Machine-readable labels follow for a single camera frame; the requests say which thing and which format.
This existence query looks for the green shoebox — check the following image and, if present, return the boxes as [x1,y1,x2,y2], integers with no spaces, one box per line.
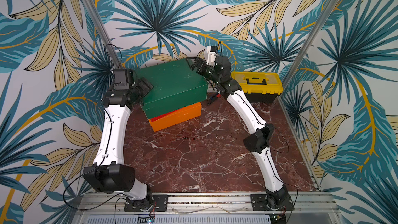
[136,59,208,119]

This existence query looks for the red shoebox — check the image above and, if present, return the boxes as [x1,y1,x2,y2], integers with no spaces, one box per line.
[150,112,173,122]

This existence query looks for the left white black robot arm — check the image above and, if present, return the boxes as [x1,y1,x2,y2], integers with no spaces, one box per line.
[83,69,153,203]

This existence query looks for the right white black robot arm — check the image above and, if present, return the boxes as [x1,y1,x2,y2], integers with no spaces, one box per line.
[186,56,295,211]

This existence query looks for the yellow black toolbox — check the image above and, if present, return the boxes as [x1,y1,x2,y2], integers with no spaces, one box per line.
[231,72,284,104]

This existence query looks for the orange shoebox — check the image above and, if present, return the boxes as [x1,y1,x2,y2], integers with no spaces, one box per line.
[148,102,202,132]

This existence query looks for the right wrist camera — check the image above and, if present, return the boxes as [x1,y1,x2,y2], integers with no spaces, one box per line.
[205,46,219,65]

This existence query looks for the red handled pliers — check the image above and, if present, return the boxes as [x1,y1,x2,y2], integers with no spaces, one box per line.
[207,93,221,106]

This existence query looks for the left aluminium corner post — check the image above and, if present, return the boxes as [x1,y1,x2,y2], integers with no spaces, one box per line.
[69,0,135,93]

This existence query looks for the aluminium corner post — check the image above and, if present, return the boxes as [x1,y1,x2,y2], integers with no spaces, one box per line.
[69,0,135,93]
[279,0,355,91]

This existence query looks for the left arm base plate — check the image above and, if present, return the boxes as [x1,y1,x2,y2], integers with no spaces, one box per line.
[124,195,169,213]

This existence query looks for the aluminium front rail frame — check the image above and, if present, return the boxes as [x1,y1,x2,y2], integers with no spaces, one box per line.
[72,191,343,224]

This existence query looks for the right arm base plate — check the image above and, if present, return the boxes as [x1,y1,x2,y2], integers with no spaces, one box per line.
[250,194,294,212]

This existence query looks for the right aluminium corner post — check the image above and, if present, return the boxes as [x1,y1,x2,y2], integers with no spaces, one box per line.
[279,0,355,91]

